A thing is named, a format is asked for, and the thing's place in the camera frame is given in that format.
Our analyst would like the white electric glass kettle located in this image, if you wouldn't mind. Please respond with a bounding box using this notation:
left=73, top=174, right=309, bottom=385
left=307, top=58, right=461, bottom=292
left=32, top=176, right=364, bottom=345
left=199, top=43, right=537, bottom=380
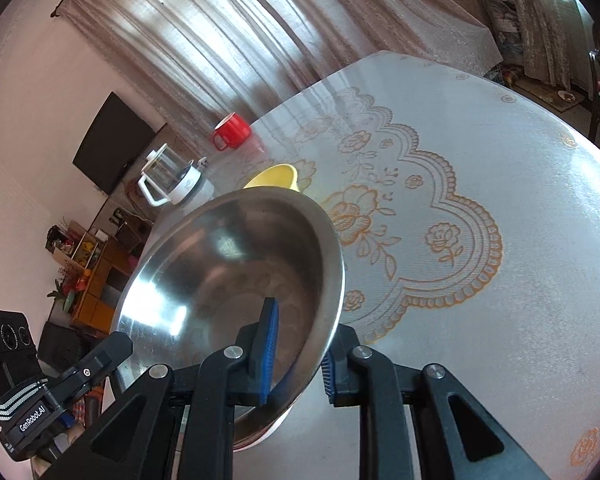
left=137, top=143, right=216, bottom=207

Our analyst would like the yellow wooden cabinet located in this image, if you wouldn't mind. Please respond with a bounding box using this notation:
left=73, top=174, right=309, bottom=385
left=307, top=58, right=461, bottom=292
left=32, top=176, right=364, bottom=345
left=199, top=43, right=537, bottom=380
left=70, top=232, right=141, bottom=333

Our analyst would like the stainless steel bowl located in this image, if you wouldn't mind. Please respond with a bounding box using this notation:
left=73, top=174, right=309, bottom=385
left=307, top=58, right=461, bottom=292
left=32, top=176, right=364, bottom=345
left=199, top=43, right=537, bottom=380
left=109, top=186, right=347, bottom=453

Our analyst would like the small wooden ornament shelf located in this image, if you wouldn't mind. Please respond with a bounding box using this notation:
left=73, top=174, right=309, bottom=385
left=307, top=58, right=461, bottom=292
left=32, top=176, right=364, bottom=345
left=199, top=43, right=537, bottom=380
left=45, top=220, right=103, bottom=273

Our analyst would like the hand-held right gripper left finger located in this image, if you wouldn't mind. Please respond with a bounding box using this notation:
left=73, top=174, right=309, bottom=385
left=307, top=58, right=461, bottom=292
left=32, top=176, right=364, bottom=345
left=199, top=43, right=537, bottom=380
left=42, top=297, right=281, bottom=480

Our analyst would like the black flat screen television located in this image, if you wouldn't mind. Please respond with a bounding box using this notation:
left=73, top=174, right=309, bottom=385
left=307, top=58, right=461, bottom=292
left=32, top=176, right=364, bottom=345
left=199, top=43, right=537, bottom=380
left=72, top=91, right=157, bottom=196

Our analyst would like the yellow bowl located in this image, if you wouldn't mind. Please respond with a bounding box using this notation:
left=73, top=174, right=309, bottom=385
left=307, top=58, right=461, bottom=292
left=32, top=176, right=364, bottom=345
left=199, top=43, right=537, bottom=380
left=242, top=163, right=301, bottom=193

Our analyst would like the narrow beige window curtain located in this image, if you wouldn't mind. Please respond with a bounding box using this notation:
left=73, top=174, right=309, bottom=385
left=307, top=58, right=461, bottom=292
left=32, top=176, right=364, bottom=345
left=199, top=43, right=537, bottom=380
left=495, top=0, right=596, bottom=86

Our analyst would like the wide beige window curtain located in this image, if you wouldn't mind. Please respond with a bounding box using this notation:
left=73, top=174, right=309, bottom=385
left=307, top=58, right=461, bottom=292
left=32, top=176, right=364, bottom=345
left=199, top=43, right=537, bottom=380
left=55, top=0, right=501, bottom=161

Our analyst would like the large white dragon print plate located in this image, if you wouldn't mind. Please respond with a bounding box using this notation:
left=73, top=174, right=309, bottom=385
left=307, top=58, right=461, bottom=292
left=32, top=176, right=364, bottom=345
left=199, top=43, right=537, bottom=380
left=232, top=400, right=296, bottom=453

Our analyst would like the red mug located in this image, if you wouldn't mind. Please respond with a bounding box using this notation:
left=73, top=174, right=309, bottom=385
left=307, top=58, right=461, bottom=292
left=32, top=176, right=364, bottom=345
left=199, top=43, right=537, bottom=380
left=211, top=113, right=253, bottom=152

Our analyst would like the brown floor mat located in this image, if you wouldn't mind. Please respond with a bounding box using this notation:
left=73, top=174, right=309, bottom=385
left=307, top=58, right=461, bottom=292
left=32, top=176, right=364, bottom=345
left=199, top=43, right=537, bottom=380
left=515, top=77, right=588, bottom=113

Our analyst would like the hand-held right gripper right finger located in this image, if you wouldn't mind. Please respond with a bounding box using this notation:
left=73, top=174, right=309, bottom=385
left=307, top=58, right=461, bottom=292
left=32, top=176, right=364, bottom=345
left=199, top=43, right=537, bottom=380
left=321, top=324, right=551, bottom=480

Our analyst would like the black sofa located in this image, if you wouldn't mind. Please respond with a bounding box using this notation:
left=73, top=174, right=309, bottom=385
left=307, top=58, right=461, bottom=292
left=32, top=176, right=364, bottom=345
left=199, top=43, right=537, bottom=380
left=37, top=320, right=88, bottom=366

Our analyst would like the green potted plant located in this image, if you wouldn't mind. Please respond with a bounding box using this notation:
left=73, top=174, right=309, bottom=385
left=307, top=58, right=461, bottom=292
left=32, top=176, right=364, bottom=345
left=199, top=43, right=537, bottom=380
left=47, top=280, right=81, bottom=313

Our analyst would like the printed grey sack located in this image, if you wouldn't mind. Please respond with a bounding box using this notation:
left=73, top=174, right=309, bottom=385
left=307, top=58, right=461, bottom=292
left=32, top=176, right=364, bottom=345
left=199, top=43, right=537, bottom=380
left=481, top=0, right=523, bottom=61

